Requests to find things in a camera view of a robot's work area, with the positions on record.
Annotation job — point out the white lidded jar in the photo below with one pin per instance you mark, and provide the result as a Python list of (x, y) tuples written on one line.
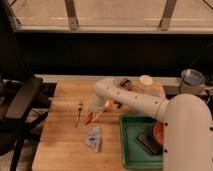
[(144, 82)]

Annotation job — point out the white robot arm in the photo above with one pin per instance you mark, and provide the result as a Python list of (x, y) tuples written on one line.
[(188, 123)]

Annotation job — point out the green plastic tray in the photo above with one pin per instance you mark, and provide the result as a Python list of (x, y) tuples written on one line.
[(134, 154)]

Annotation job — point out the metal fork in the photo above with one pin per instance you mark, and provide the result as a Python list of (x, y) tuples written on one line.
[(80, 107)]

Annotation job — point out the red-brown bowl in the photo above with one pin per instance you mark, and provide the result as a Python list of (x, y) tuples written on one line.
[(157, 132)]

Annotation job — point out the dark round small object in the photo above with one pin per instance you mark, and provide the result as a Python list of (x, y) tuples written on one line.
[(124, 82)]

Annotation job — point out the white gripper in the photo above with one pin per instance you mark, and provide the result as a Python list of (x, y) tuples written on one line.
[(96, 108)]

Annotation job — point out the black rectangular block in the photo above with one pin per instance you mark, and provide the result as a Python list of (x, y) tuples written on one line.
[(148, 144)]

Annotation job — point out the grey round device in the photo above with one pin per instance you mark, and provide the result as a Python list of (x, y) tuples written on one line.
[(192, 77)]

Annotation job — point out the blue crumpled cloth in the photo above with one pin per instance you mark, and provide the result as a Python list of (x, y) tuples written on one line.
[(94, 138)]

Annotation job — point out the black office chair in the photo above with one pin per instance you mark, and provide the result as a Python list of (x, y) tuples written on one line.
[(14, 127)]

